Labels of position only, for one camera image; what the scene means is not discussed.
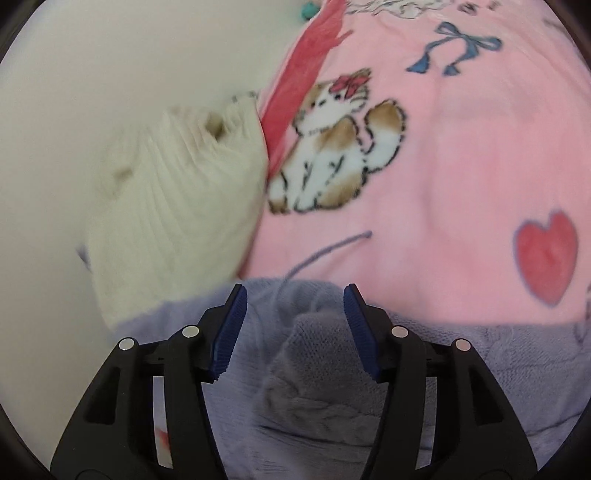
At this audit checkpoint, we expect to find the pink cartoon fleece blanket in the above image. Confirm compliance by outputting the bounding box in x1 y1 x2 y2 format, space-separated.
245 1 590 326

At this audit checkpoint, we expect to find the cream quilted jacket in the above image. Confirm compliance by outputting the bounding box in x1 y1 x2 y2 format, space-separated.
84 95 269 329

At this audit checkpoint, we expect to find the purple knit hooded cardigan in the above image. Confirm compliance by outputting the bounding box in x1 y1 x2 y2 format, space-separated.
110 230 591 480

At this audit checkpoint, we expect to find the teal plush toy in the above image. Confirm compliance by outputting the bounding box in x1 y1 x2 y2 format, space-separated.
301 0 322 21

